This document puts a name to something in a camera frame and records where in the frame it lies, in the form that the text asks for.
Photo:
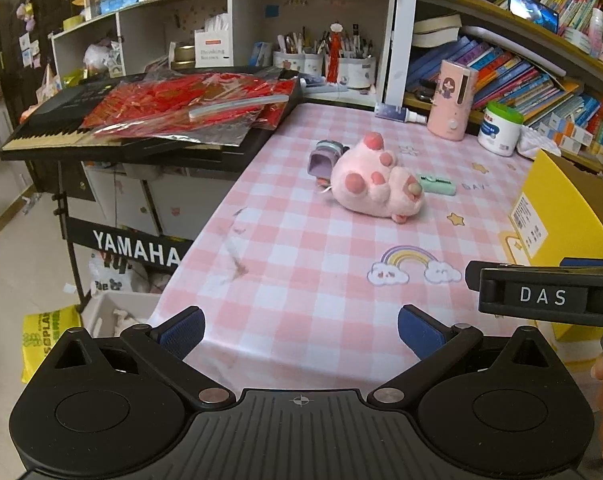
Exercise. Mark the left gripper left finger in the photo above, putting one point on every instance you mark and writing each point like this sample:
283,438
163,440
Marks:
162,349

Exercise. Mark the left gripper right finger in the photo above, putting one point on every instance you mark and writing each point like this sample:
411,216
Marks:
441,349

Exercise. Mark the mint green stapler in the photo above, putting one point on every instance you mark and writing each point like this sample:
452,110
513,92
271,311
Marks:
437,185

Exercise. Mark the pink plush toy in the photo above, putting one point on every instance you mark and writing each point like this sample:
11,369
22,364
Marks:
368,179

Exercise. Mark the yellow cardboard box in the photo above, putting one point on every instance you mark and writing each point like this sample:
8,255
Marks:
559,212

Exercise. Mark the yellow plastic bag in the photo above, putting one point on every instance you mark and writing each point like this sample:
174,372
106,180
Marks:
40,332

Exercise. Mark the pink checkered tablecloth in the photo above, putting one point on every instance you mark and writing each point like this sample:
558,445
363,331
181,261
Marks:
301,293

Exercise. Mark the white quilted pouch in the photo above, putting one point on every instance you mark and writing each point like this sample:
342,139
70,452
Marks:
531,142

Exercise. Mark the row of books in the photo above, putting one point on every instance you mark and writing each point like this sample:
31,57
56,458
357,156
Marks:
513,79

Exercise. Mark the white jar green lid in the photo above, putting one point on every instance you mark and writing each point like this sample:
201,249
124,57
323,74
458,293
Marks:
500,129

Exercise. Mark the pink humidifier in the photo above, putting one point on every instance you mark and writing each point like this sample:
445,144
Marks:
453,101

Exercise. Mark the blue spray bottle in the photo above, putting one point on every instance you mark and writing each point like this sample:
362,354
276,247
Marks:
398,114

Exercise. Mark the black Yamaha keyboard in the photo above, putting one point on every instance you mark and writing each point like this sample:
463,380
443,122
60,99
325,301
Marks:
53,132

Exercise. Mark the red decorations plastic bag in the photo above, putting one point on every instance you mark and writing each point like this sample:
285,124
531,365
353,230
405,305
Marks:
202,108

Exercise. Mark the white pen holder cup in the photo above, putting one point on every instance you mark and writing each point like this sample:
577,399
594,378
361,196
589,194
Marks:
355,73

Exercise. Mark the white shelf unit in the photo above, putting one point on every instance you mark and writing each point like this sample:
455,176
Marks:
225,33

